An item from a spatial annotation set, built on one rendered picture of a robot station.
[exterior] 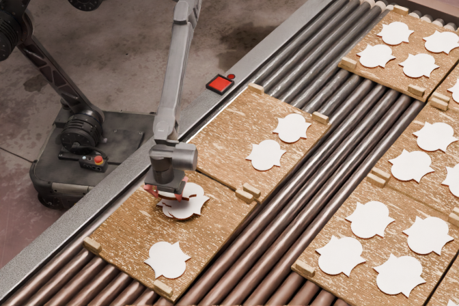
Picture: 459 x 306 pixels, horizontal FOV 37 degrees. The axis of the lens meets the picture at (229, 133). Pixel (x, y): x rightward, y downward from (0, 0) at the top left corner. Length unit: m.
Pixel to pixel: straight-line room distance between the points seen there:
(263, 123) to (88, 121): 1.14
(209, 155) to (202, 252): 0.38
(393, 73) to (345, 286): 0.92
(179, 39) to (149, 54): 2.20
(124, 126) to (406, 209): 1.71
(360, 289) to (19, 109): 2.60
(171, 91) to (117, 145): 1.40
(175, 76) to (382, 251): 0.77
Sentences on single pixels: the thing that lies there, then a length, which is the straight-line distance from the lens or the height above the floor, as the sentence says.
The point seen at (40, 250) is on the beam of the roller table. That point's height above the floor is 0.91.
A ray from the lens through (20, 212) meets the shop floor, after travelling 3.52.
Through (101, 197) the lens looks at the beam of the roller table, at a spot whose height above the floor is 0.92.
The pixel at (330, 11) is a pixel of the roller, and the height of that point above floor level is 0.92.
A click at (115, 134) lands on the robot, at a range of 3.35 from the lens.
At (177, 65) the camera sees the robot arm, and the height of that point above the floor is 1.33.
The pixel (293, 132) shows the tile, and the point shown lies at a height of 0.95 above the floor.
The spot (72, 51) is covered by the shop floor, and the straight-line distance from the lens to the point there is 4.36.
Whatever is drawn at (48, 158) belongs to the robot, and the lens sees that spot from 3.37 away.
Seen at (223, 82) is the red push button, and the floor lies 0.93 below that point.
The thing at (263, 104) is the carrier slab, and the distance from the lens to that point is 2.41.
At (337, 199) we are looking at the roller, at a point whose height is 0.92.
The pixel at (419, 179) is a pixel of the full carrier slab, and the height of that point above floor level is 0.95.
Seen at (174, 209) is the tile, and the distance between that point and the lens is 2.08.
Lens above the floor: 2.57
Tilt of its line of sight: 45 degrees down
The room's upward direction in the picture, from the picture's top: 5 degrees counter-clockwise
